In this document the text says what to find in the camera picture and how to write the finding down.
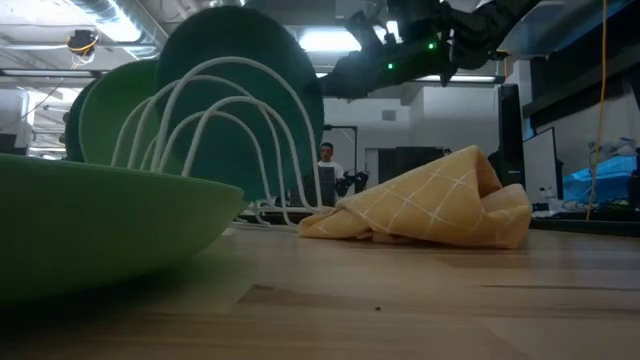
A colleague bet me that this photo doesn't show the person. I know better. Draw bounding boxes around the person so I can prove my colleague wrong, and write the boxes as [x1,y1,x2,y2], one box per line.
[316,141,347,181]

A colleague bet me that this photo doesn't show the white crumpled plastic sheet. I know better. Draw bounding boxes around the white crumpled plastic sheet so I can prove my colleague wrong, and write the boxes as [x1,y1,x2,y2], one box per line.
[588,135,640,162]

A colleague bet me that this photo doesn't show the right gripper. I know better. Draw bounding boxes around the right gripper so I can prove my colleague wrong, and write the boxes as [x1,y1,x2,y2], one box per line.
[319,48,409,99]

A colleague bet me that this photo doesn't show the black background cabinet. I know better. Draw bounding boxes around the black background cabinet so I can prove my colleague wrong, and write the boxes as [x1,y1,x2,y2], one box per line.
[377,146,446,185]

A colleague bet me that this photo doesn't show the black ceiling-mounted device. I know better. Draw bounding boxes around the black ceiling-mounted device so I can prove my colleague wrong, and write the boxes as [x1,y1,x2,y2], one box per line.
[66,29,100,71]

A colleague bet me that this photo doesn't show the dark metal overhead beam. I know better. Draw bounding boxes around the dark metal overhead beam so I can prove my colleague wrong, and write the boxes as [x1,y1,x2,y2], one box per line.
[522,0,640,119]

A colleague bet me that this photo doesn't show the blue tarp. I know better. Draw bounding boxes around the blue tarp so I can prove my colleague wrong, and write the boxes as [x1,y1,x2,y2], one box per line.
[563,155,640,204]

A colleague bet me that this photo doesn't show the long overhead light bar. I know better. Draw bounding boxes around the long overhead light bar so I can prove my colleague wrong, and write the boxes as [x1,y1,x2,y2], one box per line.
[0,68,506,85]

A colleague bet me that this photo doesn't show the ceiling light panel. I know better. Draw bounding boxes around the ceiling light panel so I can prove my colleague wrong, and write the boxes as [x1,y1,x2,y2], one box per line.
[298,28,362,53]

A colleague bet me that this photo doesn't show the tall black monitor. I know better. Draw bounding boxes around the tall black monitor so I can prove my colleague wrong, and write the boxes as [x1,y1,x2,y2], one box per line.
[487,83,526,189]

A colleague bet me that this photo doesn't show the large light green bowl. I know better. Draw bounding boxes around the large light green bowl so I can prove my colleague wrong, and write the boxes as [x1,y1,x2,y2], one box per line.
[0,152,246,301]

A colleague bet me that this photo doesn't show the white board panel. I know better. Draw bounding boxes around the white board panel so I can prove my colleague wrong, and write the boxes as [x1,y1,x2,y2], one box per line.
[522,127,564,204]

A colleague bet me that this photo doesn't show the yellow checked cloth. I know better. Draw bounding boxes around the yellow checked cloth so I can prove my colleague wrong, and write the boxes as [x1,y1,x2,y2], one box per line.
[298,144,533,250]

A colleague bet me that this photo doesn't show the white wire dish rack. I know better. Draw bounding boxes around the white wire dish rack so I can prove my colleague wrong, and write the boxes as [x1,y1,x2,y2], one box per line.
[109,55,326,229]

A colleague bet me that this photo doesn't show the small black screen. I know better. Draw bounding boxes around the small black screen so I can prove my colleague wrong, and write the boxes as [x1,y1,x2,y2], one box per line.
[304,165,336,207]

